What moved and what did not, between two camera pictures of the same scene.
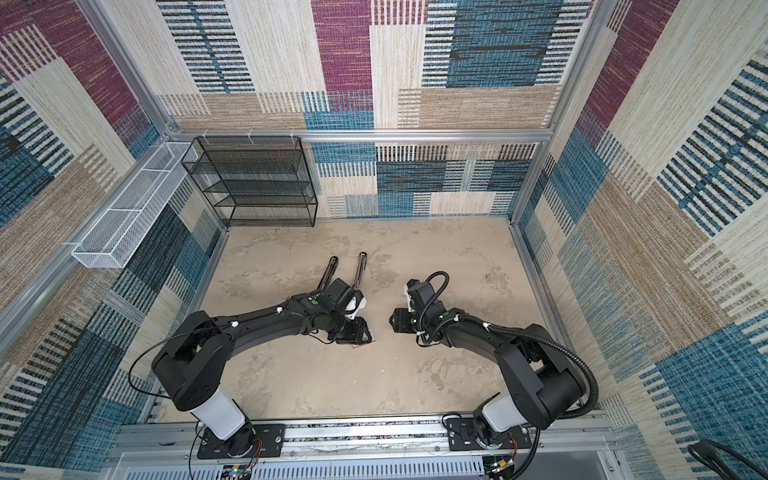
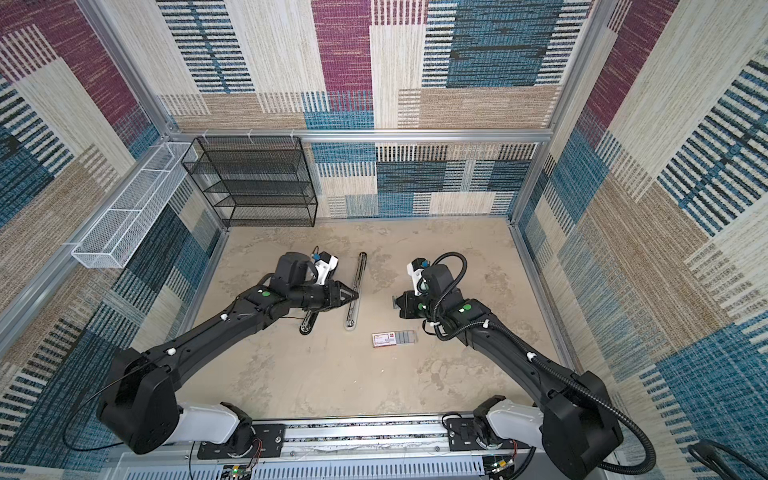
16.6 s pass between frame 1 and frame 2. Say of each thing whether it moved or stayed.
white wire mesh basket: stayed
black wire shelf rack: stayed
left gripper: moved
